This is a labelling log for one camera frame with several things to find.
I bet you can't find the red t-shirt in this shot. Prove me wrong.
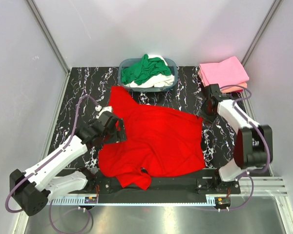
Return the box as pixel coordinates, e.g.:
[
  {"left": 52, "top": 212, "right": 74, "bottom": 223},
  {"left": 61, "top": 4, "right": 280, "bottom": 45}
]
[{"left": 98, "top": 86, "right": 205, "bottom": 190}]

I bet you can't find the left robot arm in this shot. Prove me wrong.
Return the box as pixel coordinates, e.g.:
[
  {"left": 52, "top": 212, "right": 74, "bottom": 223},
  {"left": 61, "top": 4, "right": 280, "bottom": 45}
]
[{"left": 9, "top": 110, "right": 126, "bottom": 216}]

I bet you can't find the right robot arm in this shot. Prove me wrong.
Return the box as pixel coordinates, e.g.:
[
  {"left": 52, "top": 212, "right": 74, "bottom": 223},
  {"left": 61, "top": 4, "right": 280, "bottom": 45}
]
[{"left": 196, "top": 84, "right": 273, "bottom": 193}]

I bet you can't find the folded salmon t-shirt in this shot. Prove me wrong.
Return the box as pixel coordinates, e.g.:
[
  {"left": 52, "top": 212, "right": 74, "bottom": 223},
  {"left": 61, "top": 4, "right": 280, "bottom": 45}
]
[{"left": 198, "top": 70, "right": 249, "bottom": 94}]

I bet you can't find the folded pink t-shirt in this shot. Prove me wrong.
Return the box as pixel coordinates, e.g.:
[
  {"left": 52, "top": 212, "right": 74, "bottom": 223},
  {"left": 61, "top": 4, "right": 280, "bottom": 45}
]
[{"left": 199, "top": 56, "right": 249, "bottom": 87}]

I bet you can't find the white t-shirt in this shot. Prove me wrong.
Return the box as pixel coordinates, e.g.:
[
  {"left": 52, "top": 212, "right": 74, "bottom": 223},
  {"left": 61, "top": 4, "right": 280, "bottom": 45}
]
[{"left": 122, "top": 53, "right": 175, "bottom": 89}]

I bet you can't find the teal plastic basket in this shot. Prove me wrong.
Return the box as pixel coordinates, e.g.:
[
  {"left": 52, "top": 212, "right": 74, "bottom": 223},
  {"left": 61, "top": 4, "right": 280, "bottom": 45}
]
[{"left": 118, "top": 58, "right": 178, "bottom": 92}]

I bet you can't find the green t-shirt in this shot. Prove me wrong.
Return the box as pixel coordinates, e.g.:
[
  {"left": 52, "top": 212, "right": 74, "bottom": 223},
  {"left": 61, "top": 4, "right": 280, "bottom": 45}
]
[{"left": 121, "top": 54, "right": 172, "bottom": 86}]

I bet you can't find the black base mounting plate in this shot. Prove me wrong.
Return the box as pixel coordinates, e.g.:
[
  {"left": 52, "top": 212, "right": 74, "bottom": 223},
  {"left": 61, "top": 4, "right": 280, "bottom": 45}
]
[{"left": 67, "top": 168, "right": 241, "bottom": 197}]

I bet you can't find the aluminium frame rail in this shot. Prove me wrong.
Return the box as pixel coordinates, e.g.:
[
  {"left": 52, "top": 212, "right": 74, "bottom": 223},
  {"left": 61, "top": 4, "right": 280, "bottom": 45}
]
[{"left": 45, "top": 175, "right": 287, "bottom": 199}]

